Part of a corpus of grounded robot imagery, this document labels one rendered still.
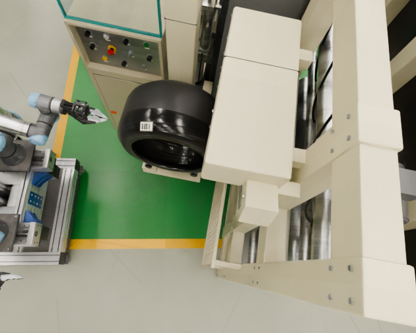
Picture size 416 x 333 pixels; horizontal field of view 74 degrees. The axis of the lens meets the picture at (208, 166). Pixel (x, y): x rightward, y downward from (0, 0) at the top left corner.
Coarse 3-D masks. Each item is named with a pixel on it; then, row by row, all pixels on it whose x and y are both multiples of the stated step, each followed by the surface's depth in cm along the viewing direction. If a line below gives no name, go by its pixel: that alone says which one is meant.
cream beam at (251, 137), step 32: (256, 32) 93; (288, 32) 95; (224, 64) 88; (256, 64) 89; (288, 64) 90; (224, 96) 83; (256, 96) 84; (288, 96) 85; (224, 128) 79; (256, 128) 80; (288, 128) 81; (224, 160) 76; (256, 160) 77; (288, 160) 78
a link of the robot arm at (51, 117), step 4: (40, 112) 138; (52, 112) 140; (40, 116) 139; (44, 116) 139; (48, 116) 140; (52, 116) 141; (56, 116) 144; (40, 120) 138; (44, 120) 138; (48, 120) 139; (52, 120) 141; (56, 120) 146; (52, 124) 142
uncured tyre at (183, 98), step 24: (144, 96) 124; (168, 96) 120; (192, 96) 123; (120, 120) 130; (144, 120) 118; (168, 120) 117; (192, 120) 119; (144, 144) 162; (168, 144) 171; (192, 144) 123; (168, 168) 159; (192, 168) 155
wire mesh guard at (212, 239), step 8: (216, 184) 226; (224, 184) 156; (216, 192) 213; (224, 192) 154; (216, 200) 199; (224, 200) 153; (216, 208) 186; (216, 216) 177; (216, 224) 166; (208, 232) 212; (216, 232) 147; (208, 240) 200; (216, 240) 145; (208, 248) 187; (216, 248) 143; (208, 256) 176; (208, 264) 156
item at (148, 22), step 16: (64, 0) 142; (80, 0) 140; (96, 0) 138; (112, 0) 137; (128, 0) 135; (144, 0) 134; (64, 16) 151; (80, 16) 150; (96, 16) 148; (112, 16) 146; (128, 16) 144; (144, 16) 142; (160, 16) 141; (144, 32) 152; (160, 32) 150
